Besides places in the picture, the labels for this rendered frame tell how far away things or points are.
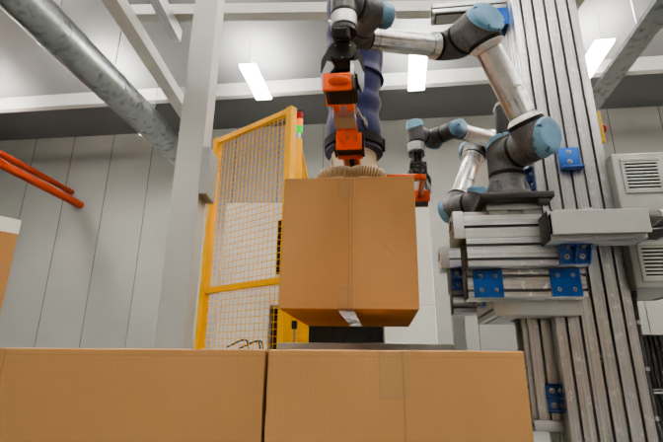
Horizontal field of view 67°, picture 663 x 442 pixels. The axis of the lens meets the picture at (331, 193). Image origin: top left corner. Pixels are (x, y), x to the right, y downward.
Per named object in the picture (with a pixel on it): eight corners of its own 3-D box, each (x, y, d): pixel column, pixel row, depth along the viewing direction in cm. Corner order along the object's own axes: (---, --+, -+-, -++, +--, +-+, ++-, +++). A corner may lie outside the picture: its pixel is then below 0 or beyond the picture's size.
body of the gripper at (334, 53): (358, 76, 139) (358, 40, 143) (356, 58, 131) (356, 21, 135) (331, 78, 140) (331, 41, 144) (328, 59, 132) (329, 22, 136)
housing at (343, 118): (333, 129, 146) (333, 115, 147) (357, 128, 145) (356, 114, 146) (331, 117, 139) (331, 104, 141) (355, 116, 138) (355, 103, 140)
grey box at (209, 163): (206, 203, 310) (210, 159, 319) (215, 203, 309) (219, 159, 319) (197, 193, 291) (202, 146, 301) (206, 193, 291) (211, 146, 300)
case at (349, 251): (307, 326, 199) (310, 229, 212) (408, 327, 195) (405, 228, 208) (278, 308, 142) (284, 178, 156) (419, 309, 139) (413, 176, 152)
